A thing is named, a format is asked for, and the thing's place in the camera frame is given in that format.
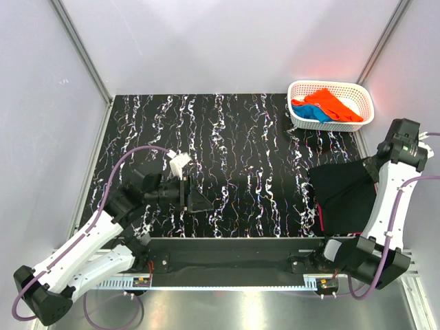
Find aluminium frame post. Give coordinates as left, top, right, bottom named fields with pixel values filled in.
left=355, top=0, right=413, bottom=85
left=49, top=0, right=113, bottom=106

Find folded magenta t shirt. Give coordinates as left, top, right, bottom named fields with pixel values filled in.
left=317, top=204, right=360, bottom=237

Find white plastic laundry basket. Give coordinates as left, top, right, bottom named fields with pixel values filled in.
left=287, top=80, right=374, bottom=132

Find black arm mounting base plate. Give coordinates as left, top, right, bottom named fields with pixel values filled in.
left=125, top=238, right=335, bottom=290

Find orange t shirt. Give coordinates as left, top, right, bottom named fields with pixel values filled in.
left=291, top=89, right=363, bottom=122

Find aluminium front rail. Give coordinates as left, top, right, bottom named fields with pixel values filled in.
left=45, top=248, right=420, bottom=293

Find right aluminium frame post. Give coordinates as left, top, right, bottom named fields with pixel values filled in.
left=355, top=0, right=413, bottom=85

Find black polo shirt blue logo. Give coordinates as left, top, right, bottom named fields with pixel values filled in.
left=309, top=159, right=376, bottom=234

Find blue t shirt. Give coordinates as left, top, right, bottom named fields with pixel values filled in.
left=292, top=104, right=332, bottom=123

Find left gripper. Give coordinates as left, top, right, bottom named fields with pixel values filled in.
left=144, top=174, right=214, bottom=213

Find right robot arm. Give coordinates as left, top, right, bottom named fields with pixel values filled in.
left=312, top=118, right=433, bottom=300

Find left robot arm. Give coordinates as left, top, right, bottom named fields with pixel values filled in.
left=13, top=168, right=213, bottom=326

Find left aluminium frame post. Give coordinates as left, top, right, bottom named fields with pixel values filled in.
left=49, top=0, right=113, bottom=106

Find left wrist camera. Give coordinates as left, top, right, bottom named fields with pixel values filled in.
left=166, top=150, right=192, bottom=179

